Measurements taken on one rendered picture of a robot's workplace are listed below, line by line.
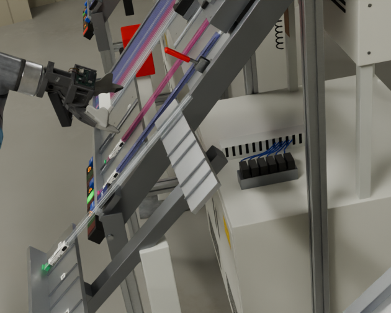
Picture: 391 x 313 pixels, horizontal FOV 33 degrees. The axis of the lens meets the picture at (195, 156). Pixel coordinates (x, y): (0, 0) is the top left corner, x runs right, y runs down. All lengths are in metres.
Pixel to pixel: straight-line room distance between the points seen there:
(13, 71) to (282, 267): 0.86
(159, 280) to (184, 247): 1.23
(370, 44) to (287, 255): 0.60
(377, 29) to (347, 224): 0.53
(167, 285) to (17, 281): 1.34
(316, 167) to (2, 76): 0.75
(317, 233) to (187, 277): 0.88
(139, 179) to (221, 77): 0.31
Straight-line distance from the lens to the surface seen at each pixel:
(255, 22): 1.42
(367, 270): 1.89
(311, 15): 1.40
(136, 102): 1.80
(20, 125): 3.78
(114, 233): 1.58
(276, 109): 2.17
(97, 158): 1.83
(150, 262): 1.35
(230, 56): 1.43
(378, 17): 1.51
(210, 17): 1.45
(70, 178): 3.17
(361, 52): 1.52
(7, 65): 1.50
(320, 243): 1.73
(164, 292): 1.41
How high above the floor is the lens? 1.65
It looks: 32 degrees down
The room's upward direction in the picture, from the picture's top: 8 degrees counter-clockwise
